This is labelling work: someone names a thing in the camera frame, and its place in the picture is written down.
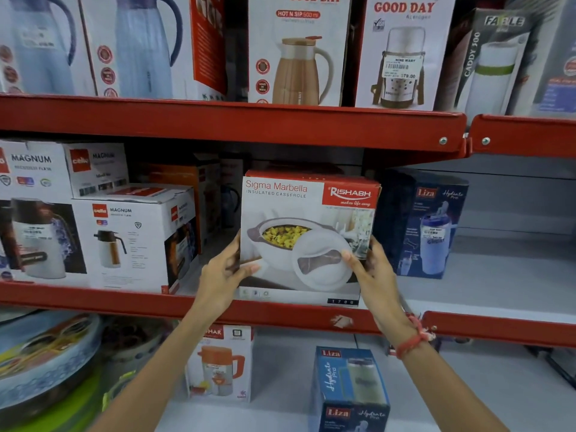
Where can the grey box with blue label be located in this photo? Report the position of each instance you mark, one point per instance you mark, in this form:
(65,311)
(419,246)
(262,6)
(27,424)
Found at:
(555,67)

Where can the dark blue bottle box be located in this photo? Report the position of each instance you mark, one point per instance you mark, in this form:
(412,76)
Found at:
(427,224)

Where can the red metal shelf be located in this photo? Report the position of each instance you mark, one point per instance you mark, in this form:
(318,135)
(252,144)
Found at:
(225,123)
(495,328)
(522,137)
(135,303)

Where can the black box with white canister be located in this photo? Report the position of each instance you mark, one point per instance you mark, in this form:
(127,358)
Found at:
(490,71)

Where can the white box with orange jug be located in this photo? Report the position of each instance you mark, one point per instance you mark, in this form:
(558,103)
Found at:
(220,364)

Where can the person's left hand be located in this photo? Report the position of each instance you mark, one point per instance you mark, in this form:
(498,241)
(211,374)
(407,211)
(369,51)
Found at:
(216,283)

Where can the large white flask box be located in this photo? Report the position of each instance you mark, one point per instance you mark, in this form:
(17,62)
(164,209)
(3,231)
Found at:
(36,211)

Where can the round patterned casserole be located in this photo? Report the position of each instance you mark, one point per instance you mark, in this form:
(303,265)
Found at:
(45,355)

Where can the person's right forearm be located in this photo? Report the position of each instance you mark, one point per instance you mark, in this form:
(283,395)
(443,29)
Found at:
(445,386)

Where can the black shelf bracket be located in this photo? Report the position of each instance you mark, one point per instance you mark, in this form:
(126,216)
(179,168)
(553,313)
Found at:
(553,362)

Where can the white box with blue jug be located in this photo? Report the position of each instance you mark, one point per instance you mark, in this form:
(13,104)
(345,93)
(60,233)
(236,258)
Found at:
(40,44)
(144,44)

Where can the white casserole box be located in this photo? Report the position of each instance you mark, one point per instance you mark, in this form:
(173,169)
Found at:
(306,220)

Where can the white box with tan flask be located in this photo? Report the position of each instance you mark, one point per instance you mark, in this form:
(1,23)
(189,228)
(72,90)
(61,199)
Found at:
(297,53)

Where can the small white flask box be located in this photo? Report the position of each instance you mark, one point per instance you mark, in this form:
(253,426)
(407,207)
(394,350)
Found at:
(96,168)

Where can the person's right hand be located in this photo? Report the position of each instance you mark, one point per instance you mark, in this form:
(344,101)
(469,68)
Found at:
(382,292)

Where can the brown round container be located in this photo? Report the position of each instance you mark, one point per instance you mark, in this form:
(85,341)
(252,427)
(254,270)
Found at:
(130,344)

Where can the person's left forearm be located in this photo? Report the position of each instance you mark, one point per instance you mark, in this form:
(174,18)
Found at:
(153,377)

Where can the person's right thumb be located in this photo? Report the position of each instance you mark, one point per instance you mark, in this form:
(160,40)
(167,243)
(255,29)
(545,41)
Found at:
(353,262)

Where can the green plastic container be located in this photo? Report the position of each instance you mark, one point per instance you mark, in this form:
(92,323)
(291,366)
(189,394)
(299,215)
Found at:
(72,409)

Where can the light blue bottle box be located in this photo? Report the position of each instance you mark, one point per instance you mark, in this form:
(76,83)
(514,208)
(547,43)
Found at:
(351,391)

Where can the person's left thumb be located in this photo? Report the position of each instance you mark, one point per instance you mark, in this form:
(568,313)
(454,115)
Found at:
(246,270)

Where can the white box with copper flask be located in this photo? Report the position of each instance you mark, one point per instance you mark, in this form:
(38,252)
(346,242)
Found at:
(130,242)

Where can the red thread wrist band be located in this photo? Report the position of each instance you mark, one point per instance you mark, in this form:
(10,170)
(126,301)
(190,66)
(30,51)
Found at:
(411,339)

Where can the white box with lunch carrier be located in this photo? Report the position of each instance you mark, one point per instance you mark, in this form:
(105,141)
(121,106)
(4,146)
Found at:
(400,58)

